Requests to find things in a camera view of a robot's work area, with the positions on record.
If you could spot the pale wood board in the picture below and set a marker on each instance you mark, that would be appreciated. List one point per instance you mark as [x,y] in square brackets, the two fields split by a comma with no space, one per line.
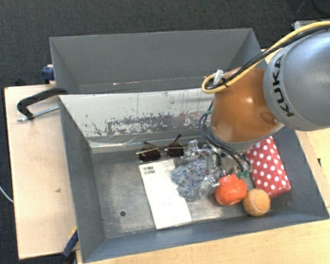
[38,177]

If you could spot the orange tennis ball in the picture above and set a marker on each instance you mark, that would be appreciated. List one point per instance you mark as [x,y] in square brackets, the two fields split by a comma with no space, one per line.
[256,202]

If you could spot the grey metal bin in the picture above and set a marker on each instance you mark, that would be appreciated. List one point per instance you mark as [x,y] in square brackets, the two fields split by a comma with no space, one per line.
[125,197]

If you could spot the red white-dotted box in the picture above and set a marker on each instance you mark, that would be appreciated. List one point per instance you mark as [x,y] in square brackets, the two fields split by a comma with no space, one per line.
[267,167]

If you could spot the white flat packet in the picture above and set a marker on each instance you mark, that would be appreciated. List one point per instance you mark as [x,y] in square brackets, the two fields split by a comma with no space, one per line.
[164,196]

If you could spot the orange toy pumpkin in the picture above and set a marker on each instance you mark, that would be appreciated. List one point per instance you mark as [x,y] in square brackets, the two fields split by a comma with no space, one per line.
[229,190]

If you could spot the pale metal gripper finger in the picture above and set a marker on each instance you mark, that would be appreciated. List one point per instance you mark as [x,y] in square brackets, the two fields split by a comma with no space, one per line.
[208,190]
[210,180]

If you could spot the blue and white knitted cloth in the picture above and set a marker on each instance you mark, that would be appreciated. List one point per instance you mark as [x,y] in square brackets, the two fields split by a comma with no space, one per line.
[187,179]

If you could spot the dark sunglasses with thin frame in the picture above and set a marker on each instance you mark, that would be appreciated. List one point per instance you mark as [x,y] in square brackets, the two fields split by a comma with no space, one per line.
[150,155]

